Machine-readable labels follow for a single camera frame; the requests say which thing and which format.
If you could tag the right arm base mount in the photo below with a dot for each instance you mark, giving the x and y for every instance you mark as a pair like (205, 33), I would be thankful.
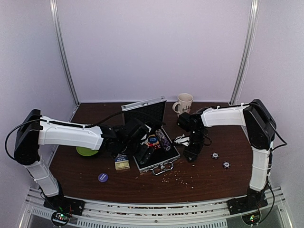
(244, 204)

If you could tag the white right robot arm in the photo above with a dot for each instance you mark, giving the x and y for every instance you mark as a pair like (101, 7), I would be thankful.
(260, 127)

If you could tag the blue Texas Hold'em card box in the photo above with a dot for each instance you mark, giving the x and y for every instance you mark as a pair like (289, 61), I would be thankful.
(121, 162)

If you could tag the green plate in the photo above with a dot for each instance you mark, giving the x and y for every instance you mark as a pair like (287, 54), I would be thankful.
(86, 152)

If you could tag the cream ceramic mug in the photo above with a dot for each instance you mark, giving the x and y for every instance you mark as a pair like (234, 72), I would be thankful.
(183, 104)

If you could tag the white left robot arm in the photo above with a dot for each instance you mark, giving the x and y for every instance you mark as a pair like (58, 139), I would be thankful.
(37, 130)

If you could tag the left aluminium frame post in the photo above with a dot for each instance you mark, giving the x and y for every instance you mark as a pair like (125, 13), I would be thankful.
(62, 51)

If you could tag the circuit board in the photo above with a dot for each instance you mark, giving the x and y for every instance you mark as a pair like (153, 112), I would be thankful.
(251, 218)
(60, 218)

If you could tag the aluminium frame post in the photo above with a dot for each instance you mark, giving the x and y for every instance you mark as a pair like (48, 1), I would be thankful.
(244, 63)
(62, 51)

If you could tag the right aluminium frame post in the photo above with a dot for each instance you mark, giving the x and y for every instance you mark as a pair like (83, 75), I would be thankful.
(244, 63)

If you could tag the red dice set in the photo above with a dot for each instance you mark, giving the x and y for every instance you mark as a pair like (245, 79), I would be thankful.
(157, 147)

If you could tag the left circuit board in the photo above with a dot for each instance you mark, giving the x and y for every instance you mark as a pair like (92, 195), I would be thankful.
(60, 218)

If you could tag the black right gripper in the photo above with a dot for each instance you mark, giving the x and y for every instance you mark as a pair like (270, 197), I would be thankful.
(193, 153)

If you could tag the purple chip stack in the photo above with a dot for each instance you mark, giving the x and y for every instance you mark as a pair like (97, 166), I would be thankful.
(165, 142)

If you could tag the blue small blind button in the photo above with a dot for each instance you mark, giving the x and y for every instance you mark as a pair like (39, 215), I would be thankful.
(152, 139)

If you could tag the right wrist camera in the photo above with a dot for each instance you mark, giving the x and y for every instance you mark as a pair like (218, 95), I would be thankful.
(183, 121)

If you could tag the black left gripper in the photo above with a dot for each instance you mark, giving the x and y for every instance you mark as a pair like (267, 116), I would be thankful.
(145, 154)

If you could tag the purple round button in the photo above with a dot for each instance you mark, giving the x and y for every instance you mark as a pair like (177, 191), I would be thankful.
(103, 177)

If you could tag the aluminium front rail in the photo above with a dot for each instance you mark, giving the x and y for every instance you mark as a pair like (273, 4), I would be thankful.
(200, 214)

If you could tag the blue beige chip stack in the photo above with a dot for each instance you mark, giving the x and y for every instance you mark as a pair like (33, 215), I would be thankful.
(160, 135)

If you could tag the aluminium poker case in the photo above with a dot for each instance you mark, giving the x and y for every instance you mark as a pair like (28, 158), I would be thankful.
(151, 112)

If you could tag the right circuit board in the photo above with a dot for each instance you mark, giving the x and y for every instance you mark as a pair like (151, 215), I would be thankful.
(251, 218)

